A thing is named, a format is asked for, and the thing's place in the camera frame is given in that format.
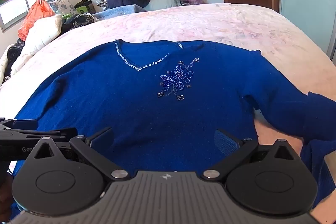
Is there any light blue blanket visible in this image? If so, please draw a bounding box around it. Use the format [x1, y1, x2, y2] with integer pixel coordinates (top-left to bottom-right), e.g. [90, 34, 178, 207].
[91, 4, 148, 21]

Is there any window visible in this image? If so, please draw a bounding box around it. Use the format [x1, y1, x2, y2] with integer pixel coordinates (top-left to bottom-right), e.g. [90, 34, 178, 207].
[0, 0, 56, 33]

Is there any pink bed blanket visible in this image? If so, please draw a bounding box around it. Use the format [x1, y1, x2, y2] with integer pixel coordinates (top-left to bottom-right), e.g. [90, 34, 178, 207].
[0, 2, 336, 224]

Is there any blue beaded sweater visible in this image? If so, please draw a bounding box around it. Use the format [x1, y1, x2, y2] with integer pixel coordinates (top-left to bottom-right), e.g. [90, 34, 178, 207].
[9, 40, 336, 222]

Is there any orange plastic bag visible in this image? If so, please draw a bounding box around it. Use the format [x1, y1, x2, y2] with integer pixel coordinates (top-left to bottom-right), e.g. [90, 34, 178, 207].
[18, 0, 56, 42]

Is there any dark patterned scarf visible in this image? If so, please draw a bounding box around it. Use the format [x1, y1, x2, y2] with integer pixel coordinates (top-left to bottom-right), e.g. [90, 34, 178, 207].
[71, 13, 100, 28]

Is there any floral pillow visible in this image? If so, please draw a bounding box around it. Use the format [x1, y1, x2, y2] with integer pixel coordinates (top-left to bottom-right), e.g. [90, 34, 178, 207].
[49, 0, 80, 16]

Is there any green box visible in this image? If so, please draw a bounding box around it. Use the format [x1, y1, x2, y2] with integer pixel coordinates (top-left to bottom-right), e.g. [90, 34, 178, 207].
[62, 4, 90, 20]

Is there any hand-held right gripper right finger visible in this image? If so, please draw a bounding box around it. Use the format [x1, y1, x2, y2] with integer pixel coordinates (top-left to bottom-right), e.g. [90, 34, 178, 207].
[201, 128, 303, 184]

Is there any white quilt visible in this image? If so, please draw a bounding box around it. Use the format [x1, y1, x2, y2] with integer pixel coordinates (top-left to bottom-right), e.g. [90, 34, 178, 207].
[10, 14, 64, 75]

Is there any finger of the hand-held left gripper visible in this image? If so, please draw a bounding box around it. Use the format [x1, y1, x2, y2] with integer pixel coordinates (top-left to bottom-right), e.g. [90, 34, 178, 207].
[0, 127, 78, 146]
[0, 117, 39, 131]

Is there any black white patterned cloth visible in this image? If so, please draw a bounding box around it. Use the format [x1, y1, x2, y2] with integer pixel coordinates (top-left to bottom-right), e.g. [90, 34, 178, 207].
[2, 38, 26, 84]

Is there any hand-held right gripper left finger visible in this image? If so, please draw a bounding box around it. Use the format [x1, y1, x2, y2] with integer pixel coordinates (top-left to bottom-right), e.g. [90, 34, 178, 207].
[30, 126, 131, 182]

